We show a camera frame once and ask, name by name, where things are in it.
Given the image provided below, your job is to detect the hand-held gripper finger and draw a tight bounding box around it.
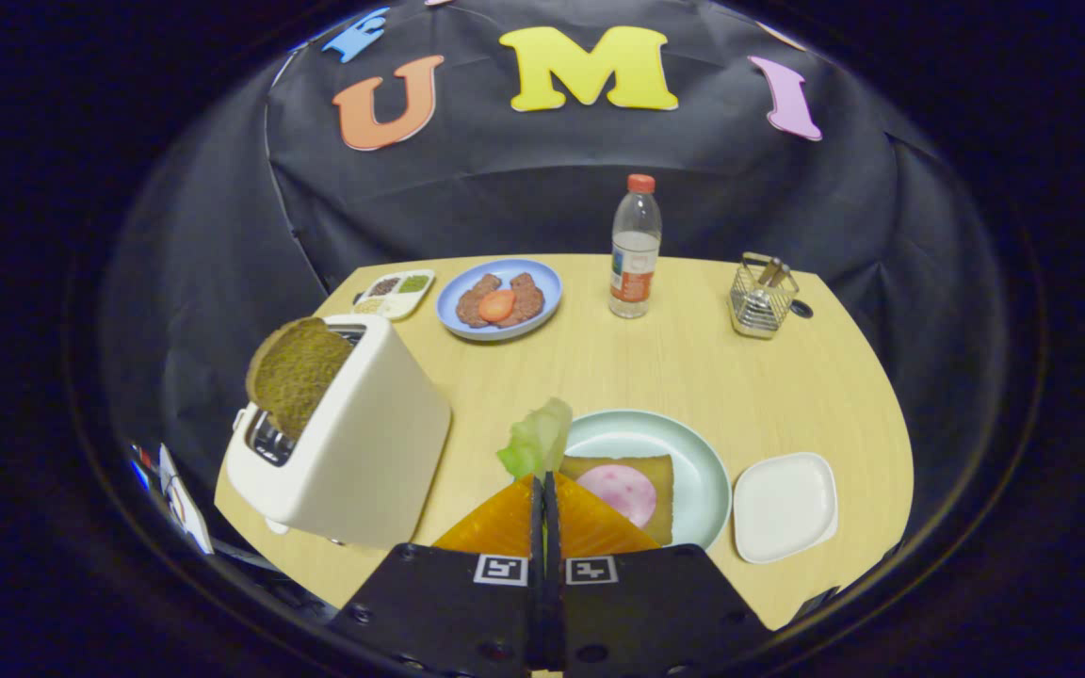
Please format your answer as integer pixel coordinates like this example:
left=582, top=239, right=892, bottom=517
left=547, top=473, right=774, bottom=677
left=326, top=473, right=548, bottom=677

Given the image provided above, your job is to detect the green lettuce leaf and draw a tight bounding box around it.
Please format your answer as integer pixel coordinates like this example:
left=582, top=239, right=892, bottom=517
left=496, top=397, right=574, bottom=479

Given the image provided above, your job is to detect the brown toast slice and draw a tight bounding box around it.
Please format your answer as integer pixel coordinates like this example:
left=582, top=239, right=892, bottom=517
left=245, top=317, right=355, bottom=442

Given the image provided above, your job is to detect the pink ham slice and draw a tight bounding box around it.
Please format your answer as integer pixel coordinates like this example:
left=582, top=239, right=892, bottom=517
left=577, top=463, right=658, bottom=528

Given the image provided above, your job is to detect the bread slice under ham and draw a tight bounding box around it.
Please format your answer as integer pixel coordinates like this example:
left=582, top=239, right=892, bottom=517
left=559, top=454, right=675, bottom=547

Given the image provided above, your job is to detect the pale green plate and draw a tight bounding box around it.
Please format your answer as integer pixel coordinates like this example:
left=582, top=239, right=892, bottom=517
left=557, top=409, right=733, bottom=552

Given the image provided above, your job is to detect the white toaster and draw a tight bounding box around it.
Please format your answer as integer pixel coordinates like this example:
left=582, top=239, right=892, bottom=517
left=225, top=314, right=452, bottom=551

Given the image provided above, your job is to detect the small white square plate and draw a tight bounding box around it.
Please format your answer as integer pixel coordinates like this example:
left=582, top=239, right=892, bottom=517
left=733, top=452, right=839, bottom=565

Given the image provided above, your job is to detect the brown meat patty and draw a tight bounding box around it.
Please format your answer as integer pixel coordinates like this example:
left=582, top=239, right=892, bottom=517
left=502, top=272, right=545, bottom=328
left=456, top=274, right=503, bottom=329

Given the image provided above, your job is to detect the blue plate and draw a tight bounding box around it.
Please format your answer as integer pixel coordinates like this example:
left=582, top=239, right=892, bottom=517
left=436, top=259, right=564, bottom=342

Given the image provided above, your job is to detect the white divided condiment tray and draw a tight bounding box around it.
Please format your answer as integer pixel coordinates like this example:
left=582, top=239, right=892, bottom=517
left=352, top=269, right=436, bottom=321

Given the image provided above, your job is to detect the clear bottle with red cap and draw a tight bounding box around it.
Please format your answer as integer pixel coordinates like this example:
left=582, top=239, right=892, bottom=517
left=608, top=173, right=663, bottom=319

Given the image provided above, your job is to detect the white flat object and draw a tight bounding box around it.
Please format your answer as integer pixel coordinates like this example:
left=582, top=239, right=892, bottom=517
left=158, top=443, right=214, bottom=555

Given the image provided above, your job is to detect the metal wire utensil holder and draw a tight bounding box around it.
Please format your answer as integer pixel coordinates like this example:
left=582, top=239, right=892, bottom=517
left=729, top=251, right=800, bottom=340

